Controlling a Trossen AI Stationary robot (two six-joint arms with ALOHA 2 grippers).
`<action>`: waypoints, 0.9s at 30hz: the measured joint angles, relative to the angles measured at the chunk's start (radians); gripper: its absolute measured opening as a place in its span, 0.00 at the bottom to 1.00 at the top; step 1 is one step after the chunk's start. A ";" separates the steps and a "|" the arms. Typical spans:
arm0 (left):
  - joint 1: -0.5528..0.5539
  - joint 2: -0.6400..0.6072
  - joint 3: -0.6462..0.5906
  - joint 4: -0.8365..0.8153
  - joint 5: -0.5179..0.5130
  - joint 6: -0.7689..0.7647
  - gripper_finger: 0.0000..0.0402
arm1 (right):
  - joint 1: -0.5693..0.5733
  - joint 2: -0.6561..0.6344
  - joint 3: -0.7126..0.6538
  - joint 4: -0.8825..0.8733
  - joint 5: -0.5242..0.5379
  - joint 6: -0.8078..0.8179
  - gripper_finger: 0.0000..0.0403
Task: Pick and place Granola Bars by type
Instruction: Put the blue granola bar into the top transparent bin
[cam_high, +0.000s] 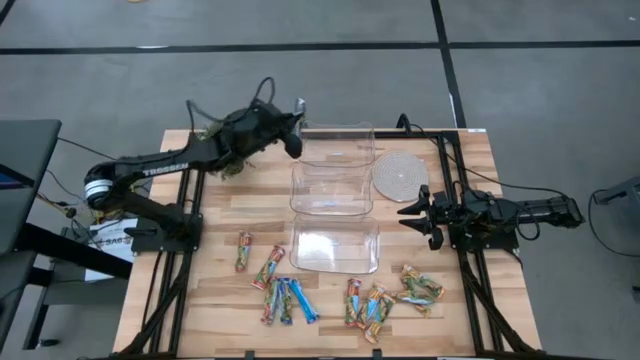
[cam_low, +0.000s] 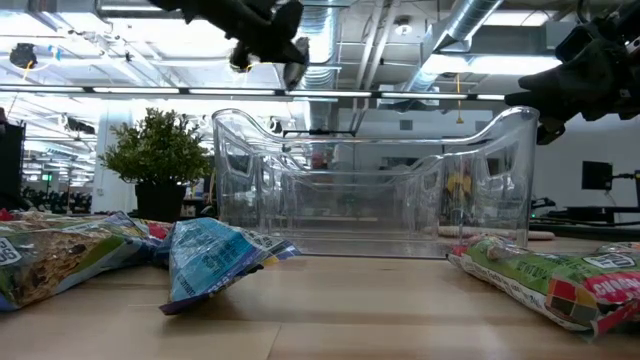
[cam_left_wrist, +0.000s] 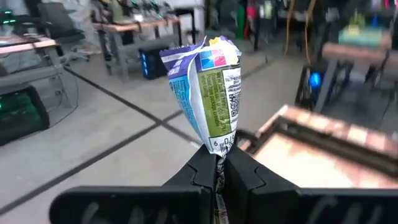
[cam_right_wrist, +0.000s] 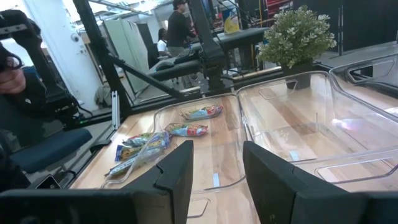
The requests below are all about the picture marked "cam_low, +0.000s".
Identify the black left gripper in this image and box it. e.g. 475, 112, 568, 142
147, 0, 311, 90

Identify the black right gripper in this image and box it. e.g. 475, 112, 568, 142
504, 9, 640, 146

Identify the granola bar blue wrapper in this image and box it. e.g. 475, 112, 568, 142
158, 216, 303, 316

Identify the bright ceiling light panel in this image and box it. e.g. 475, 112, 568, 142
422, 52, 564, 77

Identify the yellow hanging pendant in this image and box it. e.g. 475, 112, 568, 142
453, 73, 465, 125

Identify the small black square monitor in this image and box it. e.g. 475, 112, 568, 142
581, 160, 614, 191

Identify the black horizontal bar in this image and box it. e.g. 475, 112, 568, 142
281, 128, 358, 139

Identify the person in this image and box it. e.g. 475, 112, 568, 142
444, 169, 475, 204
308, 152, 331, 174

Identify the black background desk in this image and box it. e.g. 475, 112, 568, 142
529, 197, 640, 226

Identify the clear plastic bin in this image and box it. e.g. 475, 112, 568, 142
211, 107, 541, 260
287, 159, 409, 234
254, 147, 442, 242

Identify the long ceiling light strip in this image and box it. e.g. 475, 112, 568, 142
0, 84, 507, 102

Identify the green plant in black pot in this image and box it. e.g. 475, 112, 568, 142
98, 107, 214, 225

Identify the black ceiling device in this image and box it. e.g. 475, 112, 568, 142
8, 42, 39, 70

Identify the black monitor panel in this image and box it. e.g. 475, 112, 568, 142
0, 119, 27, 211

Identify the ribbed silver ceiling duct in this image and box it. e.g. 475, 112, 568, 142
294, 0, 342, 132

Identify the black camera with yellow cable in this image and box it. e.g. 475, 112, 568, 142
228, 42, 261, 74

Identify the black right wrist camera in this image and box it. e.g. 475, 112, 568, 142
554, 22, 604, 65

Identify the large silver spiral duct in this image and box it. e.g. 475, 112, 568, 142
399, 0, 505, 96

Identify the black aluminium table frame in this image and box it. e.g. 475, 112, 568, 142
528, 222, 640, 241

